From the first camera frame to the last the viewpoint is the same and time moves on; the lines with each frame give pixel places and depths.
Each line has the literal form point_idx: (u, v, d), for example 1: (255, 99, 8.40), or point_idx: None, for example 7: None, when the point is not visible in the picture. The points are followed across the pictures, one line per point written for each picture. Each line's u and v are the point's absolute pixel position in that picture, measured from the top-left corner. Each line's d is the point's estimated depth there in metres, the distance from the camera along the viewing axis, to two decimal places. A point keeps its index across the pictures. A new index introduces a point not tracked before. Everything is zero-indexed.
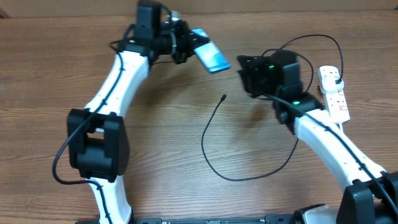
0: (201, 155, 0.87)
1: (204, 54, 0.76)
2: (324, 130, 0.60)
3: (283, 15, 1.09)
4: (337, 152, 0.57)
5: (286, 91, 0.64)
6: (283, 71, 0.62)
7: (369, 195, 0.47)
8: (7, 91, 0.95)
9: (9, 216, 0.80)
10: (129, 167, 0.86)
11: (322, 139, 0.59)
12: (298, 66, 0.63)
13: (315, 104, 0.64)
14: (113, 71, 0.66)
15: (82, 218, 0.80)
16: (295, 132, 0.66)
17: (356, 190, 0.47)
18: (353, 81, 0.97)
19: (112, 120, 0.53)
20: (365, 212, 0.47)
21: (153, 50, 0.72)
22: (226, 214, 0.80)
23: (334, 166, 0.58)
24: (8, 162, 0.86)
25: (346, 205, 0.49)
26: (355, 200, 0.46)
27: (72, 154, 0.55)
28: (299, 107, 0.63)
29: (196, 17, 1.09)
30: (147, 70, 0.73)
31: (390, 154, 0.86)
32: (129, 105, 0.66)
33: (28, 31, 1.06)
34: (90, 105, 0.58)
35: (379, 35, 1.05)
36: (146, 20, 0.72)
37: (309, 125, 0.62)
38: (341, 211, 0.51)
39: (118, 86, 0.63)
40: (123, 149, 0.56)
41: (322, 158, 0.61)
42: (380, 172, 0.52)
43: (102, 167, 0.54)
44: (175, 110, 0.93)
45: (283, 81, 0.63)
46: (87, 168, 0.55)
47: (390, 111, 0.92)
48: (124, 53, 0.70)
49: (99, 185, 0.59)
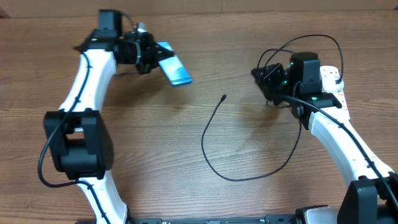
0: (201, 155, 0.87)
1: (168, 67, 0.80)
2: (338, 127, 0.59)
3: (283, 15, 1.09)
4: (347, 149, 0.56)
5: (305, 86, 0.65)
6: (303, 66, 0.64)
7: (373, 192, 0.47)
8: (7, 91, 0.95)
9: (9, 216, 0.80)
10: (129, 167, 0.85)
11: (334, 135, 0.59)
12: (318, 63, 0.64)
13: (333, 101, 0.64)
14: (80, 70, 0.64)
15: (82, 218, 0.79)
16: (309, 127, 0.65)
17: (362, 186, 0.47)
18: (353, 81, 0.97)
19: (87, 116, 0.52)
20: (368, 208, 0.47)
21: (117, 46, 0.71)
22: (226, 214, 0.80)
23: (342, 162, 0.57)
24: (8, 162, 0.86)
25: (349, 200, 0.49)
26: (359, 194, 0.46)
27: (55, 158, 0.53)
28: (317, 102, 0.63)
29: (196, 17, 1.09)
30: (114, 66, 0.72)
31: (390, 154, 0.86)
32: (102, 101, 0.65)
33: (28, 30, 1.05)
34: (63, 105, 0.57)
35: (379, 35, 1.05)
36: (107, 23, 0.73)
37: (323, 121, 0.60)
38: (344, 205, 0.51)
39: (88, 82, 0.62)
40: (105, 144, 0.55)
41: (332, 154, 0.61)
42: (388, 172, 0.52)
43: (89, 165, 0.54)
44: (174, 110, 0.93)
45: (303, 76, 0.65)
46: (75, 169, 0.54)
47: (390, 111, 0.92)
48: (87, 51, 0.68)
49: (89, 185, 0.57)
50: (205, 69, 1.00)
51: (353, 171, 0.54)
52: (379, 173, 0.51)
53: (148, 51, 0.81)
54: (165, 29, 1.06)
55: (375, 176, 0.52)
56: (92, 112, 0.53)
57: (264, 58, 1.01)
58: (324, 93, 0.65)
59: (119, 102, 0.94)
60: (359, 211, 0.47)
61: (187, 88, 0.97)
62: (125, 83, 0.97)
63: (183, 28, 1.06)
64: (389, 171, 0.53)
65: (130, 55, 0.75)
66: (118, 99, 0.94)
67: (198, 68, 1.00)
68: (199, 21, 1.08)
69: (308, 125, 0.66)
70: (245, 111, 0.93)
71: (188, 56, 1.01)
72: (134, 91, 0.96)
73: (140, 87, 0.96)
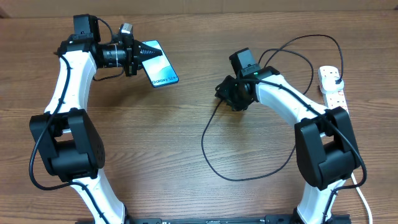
0: (201, 155, 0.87)
1: (152, 66, 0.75)
2: (278, 89, 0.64)
3: (283, 15, 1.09)
4: (288, 101, 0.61)
5: (245, 70, 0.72)
6: (237, 57, 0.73)
7: (313, 129, 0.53)
8: (7, 91, 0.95)
9: (9, 216, 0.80)
10: (129, 167, 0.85)
11: (276, 95, 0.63)
12: (249, 52, 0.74)
13: (272, 71, 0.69)
14: (61, 73, 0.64)
15: (82, 218, 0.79)
16: (259, 98, 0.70)
17: (304, 126, 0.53)
18: (353, 81, 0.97)
19: (74, 116, 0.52)
20: (313, 143, 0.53)
21: (94, 46, 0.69)
22: (226, 214, 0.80)
23: (287, 114, 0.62)
24: (9, 162, 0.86)
25: (299, 142, 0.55)
26: (303, 133, 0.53)
27: (45, 161, 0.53)
28: (258, 76, 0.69)
29: (196, 17, 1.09)
30: (95, 66, 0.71)
31: (390, 154, 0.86)
32: (87, 100, 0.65)
33: (28, 30, 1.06)
34: (48, 108, 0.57)
35: (379, 35, 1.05)
36: (83, 27, 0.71)
37: (267, 88, 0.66)
38: (298, 150, 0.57)
39: (71, 83, 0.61)
40: (95, 143, 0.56)
41: (280, 112, 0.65)
42: (324, 110, 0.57)
43: (80, 165, 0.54)
44: (173, 111, 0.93)
45: (240, 65, 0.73)
46: (67, 171, 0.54)
47: (390, 111, 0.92)
48: (66, 55, 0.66)
49: (83, 185, 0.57)
50: (204, 69, 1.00)
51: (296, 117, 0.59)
52: (318, 113, 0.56)
53: (124, 53, 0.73)
54: (165, 29, 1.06)
55: (313, 116, 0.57)
56: (78, 112, 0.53)
57: (264, 57, 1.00)
58: (263, 68, 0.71)
59: (119, 102, 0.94)
60: (308, 149, 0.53)
61: (187, 88, 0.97)
62: (125, 83, 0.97)
63: (183, 28, 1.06)
64: (325, 108, 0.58)
65: (106, 59, 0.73)
66: (117, 99, 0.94)
67: (198, 68, 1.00)
68: (199, 20, 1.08)
69: (257, 96, 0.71)
70: (245, 112, 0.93)
71: (188, 57, 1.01)
72: (134, 90, 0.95)
73: (139, 87, 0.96)
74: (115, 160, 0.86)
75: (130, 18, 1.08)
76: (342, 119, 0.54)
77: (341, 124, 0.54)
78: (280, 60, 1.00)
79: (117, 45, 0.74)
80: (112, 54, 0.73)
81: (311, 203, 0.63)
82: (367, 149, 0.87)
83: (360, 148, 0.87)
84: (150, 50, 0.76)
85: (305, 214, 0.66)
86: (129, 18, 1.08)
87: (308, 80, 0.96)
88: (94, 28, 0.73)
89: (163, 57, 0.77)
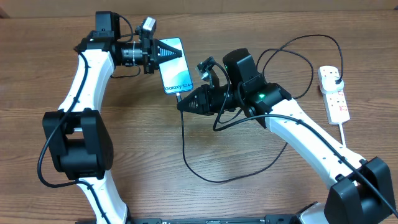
0: (200, 156, 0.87)
1: (168, 70, 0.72)
2: (296, 123, 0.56)
3: (283, 15, 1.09)
4: (313, 145, 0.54)
5: (247, 85, 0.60)
6: (237, 67, 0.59)
7: (353, 190, 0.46)
8: (7, 91, 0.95)
9: (9, 216, 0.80)
10: (129, 167, 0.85)
11: (296, 134, 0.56)
12: (251, 59, 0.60)
13: (280, 93, 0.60)
14: (78, 70, 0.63)
15: (82, 218, 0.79)
16: (267, 126, 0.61)
17: (341, 189, 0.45)
18: (352, 80, 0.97)
19: (87, 116, 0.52)
20: (352, 207, 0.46)
21: (115, 45, 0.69)
22: (226, 214, 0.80)
23: (312, 159, 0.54)
24: (8, 162, 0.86)
25: (333, 204, 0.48)
26: (342, 198, 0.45)
27: (55, 158, 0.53)
28: (265, 99, 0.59)
29: (196, 17, 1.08)
30: (112, 66, 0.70)
31: (390, 154, 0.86)
32: (101, 100, 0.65)
33: (28, 31, 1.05)
34: (63, 105, 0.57)
35: (379, 35, 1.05)
36: (105, 24, 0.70)
37: (280, 121, 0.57)
38: (328, 205, 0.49)
39: (87, 82, 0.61)
40: (105, 144, 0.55)
41: (300, 152, 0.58)
42: (360, 160, 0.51)
43: (87, 165, 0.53)
44: (175, 111, 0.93)
45: (240, 77, 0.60)
46: (74, 170, 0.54)
47: (390, 111, 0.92)
48: (85, 52, 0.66)
49: (89, 184, 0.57)
50: None
51: (329, 173, 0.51)
52: (353, 168, 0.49)
53: (141, 54, 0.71)
54: (165, 29, 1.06)
55: (349, 171, 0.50)
56: (90, 112, 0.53)
57: (265, 56, 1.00)
58: (269, 86, 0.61)
59: (119, 102, 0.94)
60: (346, 213, 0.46)
61: None
62: (125, 83, 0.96)
63: (183, 28, 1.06)
64: (361, 160, 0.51)
65: (124, 58, 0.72)
66: (119, 99, 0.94)
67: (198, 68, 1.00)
68: (199, 21, 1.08)
69: (265, 124, 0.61)
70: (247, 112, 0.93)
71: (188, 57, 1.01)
72: (134, 91, 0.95)
73: (140, 88, 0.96)
74: (115, 160, 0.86)
75: (130, 18, 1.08)
76: (380, 172, 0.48)
77: (379, 178, 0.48)
78: (280, 60, 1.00)
79: (135, 42, 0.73)
80: (129, 53, 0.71)
81: (319, 216, 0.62)
82: (367, 149, 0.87)
83: (360, 148, 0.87)
84: (168, 50, 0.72)
85: (305, 218, 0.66)
86: (129, 18, 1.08)
87: (308, 80, 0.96)
88: (115, 27, 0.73)
89: (184, 58, 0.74)
